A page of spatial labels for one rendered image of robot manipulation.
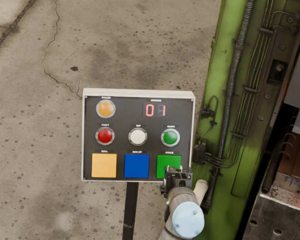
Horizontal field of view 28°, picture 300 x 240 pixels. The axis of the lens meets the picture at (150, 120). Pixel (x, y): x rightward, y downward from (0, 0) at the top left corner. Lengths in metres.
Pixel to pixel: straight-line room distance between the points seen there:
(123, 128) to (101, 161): 0.12
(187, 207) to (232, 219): 1.01
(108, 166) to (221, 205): 0.69
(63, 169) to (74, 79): 0.71
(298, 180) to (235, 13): 0.57
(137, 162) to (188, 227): 0.46
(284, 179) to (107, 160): 0.57
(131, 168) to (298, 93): 0.55
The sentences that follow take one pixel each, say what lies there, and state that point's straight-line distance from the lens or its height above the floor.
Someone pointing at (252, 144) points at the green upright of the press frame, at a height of 0.92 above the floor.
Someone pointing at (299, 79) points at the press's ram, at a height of 1.37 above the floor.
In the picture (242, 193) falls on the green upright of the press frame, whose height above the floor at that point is 0.65.
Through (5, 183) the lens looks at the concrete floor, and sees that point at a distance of 3.12.
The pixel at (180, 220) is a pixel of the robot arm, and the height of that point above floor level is 1.26.
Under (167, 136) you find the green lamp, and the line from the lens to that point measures 1.83.
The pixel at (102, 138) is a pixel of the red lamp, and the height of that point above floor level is 1.09.
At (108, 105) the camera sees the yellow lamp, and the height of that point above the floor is 1.17.
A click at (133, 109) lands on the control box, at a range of 1.80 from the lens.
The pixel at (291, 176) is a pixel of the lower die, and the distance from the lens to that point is 1.96.
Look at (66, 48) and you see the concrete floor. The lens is 3.86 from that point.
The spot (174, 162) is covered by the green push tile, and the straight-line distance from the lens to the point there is 1.85.
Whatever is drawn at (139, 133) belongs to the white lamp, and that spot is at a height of 1.10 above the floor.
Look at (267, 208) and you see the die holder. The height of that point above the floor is 0.86.
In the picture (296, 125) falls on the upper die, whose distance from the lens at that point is 1.81.
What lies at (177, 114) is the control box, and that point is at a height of 1.15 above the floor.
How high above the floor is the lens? 2.42
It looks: 45 degrees down
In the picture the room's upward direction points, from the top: 7 degrees clockwise
